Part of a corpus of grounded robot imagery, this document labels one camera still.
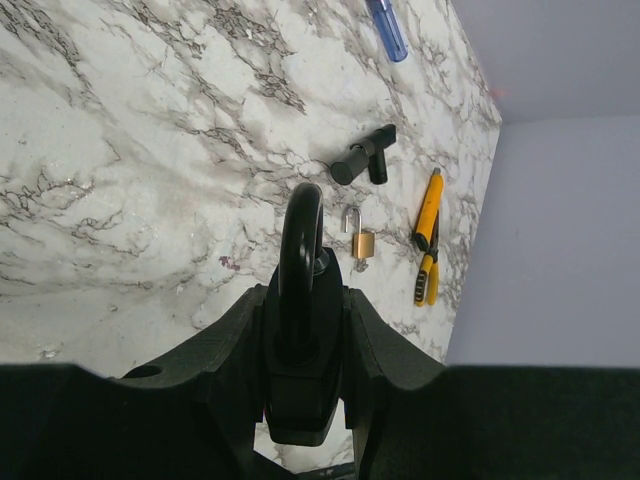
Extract yellow handled pliers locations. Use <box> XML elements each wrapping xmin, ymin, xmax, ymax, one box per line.
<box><xmin>414</xmin><ymin>214</ymin><xmax>439</xmax><ymax>307</ymax></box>

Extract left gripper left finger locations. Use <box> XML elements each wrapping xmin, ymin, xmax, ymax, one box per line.
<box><xmin>1</xmin><ymin>286</ymin><xmax>265</xmax><ymax>479</ymax></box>

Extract black T-handle tool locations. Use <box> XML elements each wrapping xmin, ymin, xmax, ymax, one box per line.
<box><xmin>330</xmin><ymin>124</ymin><xmax>397</xmax><ymax>186</ymax></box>

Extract red blue screwdriver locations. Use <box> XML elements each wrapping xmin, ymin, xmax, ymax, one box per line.
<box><xmin>366</xmin><ymin>0</ymin><xmax>408</xmax><ymax>63</ymax></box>

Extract orange utility knife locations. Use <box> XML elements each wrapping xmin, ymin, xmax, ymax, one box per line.
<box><xmin>412</xmin><ymin>168</ymin><xmax>444</xmax><ymax>252</ymax></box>

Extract small silver key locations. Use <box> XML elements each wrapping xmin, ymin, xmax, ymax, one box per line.
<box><xmin>354</xmin><ymin>258</ymin><xmax>369</xmax><ymax>273</ymax></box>

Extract black padlock with key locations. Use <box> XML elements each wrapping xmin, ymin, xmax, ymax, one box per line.
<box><xmin>262</xmin><ymin>183</ymin><xmax>344</xmax><ymax>447</ymax></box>

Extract brass padlock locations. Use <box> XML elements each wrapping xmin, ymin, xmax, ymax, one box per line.
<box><xmin>343</xmin><ymin>205</ymin><xmax>375</xmax><ymax>259</ymax></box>

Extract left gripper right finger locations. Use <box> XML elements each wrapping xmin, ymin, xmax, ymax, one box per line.
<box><xmin>344</xmin><ymin>289</ymin><xmax>639</xmax><ymax>479</ymax></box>

